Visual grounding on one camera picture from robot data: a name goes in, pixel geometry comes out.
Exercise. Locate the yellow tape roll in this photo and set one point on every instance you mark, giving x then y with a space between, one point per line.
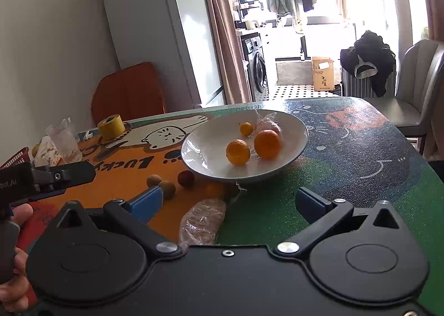
111 127

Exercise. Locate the orange chair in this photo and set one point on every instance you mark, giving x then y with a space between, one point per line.
134 92

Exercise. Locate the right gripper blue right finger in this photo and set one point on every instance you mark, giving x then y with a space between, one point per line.
324 217

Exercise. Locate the red plastic basket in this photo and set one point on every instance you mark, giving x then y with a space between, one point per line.
22 156

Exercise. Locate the white refrigerator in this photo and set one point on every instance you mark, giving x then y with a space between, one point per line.
175 36

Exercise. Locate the tissue pack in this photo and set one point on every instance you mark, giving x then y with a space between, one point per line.
45 153

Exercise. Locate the long plastic fruit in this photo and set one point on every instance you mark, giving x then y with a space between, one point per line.
200 225

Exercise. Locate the plastic peeled orange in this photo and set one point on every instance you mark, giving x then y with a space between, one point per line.
267 122

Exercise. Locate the person's left hand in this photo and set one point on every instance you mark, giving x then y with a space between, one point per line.
13 292

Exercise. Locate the clear textured glass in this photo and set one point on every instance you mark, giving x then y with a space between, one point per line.
65 140

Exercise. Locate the large orange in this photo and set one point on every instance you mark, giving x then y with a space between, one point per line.
267 144

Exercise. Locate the grey chair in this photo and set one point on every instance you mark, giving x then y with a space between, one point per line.
421 72

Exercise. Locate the washing machine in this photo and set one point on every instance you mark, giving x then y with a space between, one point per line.
256 68

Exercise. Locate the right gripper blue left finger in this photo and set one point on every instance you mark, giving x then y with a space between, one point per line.
130 218

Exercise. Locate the left pink curtain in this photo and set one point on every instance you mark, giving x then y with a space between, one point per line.
237 90

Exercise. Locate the brown longan fruit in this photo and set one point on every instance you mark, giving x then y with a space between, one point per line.
153 180
168 189

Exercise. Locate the colourful cartoon table mat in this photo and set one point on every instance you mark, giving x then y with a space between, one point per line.
353 152

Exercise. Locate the small kumquat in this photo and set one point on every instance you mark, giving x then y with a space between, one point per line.
246 129
216 190

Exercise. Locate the black clothes pile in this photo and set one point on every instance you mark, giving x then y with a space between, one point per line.
370 58

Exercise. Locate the cardboard box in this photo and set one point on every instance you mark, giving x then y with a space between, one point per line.
323 74

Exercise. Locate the dark red plum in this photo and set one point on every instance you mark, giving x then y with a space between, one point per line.
186 179

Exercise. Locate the striped suitcase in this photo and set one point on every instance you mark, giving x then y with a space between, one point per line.
361 88

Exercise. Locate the white ceramic plate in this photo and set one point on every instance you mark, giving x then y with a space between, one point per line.
204 150

